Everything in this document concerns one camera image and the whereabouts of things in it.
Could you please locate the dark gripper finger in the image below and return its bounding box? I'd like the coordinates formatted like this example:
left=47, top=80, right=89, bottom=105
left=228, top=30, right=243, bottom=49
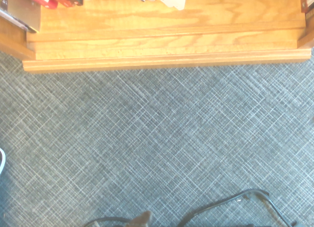
left=129, top=210, right=153, bottom=227

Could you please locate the white round object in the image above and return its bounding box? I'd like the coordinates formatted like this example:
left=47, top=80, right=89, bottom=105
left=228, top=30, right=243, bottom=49
left=0, top=148, right=6, bottom=175

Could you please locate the wooden bookshelf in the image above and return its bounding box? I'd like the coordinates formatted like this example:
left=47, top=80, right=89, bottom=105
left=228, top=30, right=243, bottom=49
left=0, top=0, right=314, bottom=73

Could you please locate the grey tan large book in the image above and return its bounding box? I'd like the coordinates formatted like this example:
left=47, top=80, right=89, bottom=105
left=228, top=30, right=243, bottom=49
left=0, top=0, right=41, bottom=33

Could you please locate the brown red book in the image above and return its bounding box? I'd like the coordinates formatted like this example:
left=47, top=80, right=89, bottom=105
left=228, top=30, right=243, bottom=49
left=300, top=0, right=314, bottom=15

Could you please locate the black thin cable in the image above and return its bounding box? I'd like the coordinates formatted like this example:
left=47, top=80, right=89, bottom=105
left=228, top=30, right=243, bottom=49
left=82, top=216, right=133, bottom=227

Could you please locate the black power cable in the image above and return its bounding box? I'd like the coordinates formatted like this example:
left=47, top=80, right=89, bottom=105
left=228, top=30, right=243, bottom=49
left=178, top=188, right=298, bottom=227

